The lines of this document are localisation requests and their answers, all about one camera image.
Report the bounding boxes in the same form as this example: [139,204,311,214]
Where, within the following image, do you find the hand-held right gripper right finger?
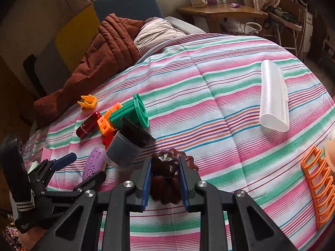
[179,157,299,251]

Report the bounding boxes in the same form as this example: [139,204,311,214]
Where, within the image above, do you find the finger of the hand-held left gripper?
[46,171,107,202]
[34,153,77,179]

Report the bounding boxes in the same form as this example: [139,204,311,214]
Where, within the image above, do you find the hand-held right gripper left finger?
[37,158,153,251]

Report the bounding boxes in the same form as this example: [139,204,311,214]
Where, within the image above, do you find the purple patterned plastic piece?
[82,148,107,182]

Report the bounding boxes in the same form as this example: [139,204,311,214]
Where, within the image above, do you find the pink-rimmed white tray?
[39,148,52,163]

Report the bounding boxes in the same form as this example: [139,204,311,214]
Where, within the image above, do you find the dark brown fluted mold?
[149,149,199,206]

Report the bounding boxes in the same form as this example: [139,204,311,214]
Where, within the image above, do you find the green plastic holder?
[109,93,150,129]

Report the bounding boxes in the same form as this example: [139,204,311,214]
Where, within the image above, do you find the red metallic cylinder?
[76,111,102,138]

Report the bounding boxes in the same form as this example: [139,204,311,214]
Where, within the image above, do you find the red plastic piece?
[102,133,115,150]

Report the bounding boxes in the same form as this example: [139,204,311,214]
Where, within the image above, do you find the dark grey plastic cup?
[105,131,143,168]

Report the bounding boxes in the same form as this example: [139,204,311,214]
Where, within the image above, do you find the orange linked cubes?
[97,102,123,136]

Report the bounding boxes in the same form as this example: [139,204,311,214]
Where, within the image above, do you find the black ribbed plastic piece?
[119,116,156,147]

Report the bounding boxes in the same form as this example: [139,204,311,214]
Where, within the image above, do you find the yellow plastic piece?
[79,94,97,109]

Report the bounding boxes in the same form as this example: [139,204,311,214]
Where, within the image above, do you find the floral cloth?
[2,225,27,251]

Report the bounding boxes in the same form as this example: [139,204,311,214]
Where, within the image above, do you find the grey headboard panel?
[34,42,72,95]

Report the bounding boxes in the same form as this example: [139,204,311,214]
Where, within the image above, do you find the striped blanket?
[22,33,335,251]

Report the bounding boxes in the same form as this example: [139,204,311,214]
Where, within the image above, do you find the brown quilt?
[33,13,145,128]

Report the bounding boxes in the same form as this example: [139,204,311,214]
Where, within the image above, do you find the yellow headboard panel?
[55,5,101,72]

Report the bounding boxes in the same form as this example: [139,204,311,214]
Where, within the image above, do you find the translucent white tube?
[259,60,290,132]

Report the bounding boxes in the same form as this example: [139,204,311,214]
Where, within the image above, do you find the orange plastic rack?
[300,146,335,229]

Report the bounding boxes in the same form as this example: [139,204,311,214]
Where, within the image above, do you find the pale pink pillow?
[133,18,187,56]

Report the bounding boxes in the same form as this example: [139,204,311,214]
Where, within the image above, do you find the beige round object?
[325,131,335,173]

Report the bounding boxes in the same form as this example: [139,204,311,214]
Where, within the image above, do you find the grey bed sheet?
[165,16,206,35]

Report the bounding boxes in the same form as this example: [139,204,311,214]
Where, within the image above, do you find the blue headboard panel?
[94,0,165,30]

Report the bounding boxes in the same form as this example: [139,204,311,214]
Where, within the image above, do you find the wooden side table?
[178,4,269,32]

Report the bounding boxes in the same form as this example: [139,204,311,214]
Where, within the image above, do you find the white plastic handle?
[241,22,262,35]

